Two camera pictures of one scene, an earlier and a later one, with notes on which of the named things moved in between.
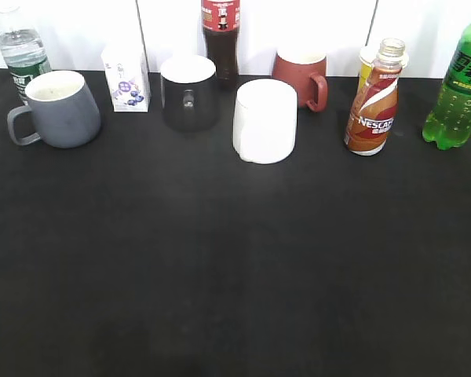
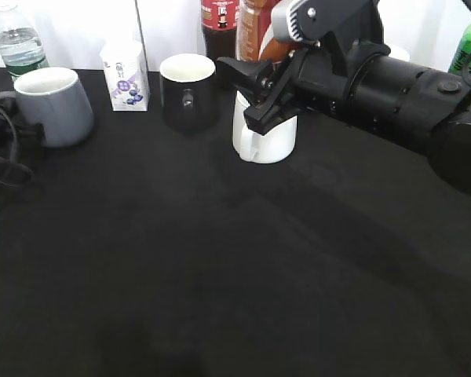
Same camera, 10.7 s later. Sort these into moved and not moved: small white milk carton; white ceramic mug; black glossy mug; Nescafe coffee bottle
Moved: Nescafe coffee bottle
Not moved: white ceramic mug; black glossy mug; small white milk carton
